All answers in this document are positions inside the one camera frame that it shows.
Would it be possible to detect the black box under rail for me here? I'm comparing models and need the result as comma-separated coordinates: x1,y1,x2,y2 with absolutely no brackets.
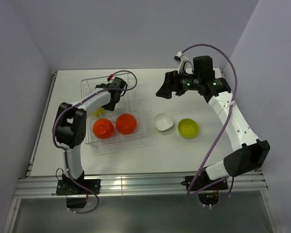
66,198,87,209

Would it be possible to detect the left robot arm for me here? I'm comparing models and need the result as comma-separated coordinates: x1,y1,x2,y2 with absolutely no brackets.
52,75,135,194

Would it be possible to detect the aluminium rail front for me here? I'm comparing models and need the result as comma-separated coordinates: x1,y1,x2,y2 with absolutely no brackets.
13,171,268,199

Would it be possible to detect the orange bowl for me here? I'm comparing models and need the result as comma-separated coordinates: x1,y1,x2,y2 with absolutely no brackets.
92,118,114,139
115,113,137,135

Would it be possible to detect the wire dish rack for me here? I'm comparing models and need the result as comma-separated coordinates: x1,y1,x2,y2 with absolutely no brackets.
81,72,146,148

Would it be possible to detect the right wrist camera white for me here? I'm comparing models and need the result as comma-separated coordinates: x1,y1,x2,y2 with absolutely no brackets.
173,51,190,74

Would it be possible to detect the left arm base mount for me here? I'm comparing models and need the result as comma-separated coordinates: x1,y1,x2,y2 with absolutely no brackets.
56,179,101,196

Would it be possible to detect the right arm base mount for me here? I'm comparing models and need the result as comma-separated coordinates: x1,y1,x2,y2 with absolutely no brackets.
181,176,228,191

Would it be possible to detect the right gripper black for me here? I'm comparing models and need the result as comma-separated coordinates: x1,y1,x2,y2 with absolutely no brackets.
156,67,201,99

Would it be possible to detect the green bowl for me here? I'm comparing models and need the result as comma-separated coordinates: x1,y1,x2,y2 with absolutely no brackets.
92,107,105,117
178,118,199,138

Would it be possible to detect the white square bowl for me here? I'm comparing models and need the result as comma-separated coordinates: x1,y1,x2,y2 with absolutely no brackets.
152,113,174,132

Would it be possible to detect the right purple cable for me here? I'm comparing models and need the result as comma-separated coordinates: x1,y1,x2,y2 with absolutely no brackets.
180,43,238,207

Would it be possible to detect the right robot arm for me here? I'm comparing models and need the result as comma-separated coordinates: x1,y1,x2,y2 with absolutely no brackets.
156,52,270,189

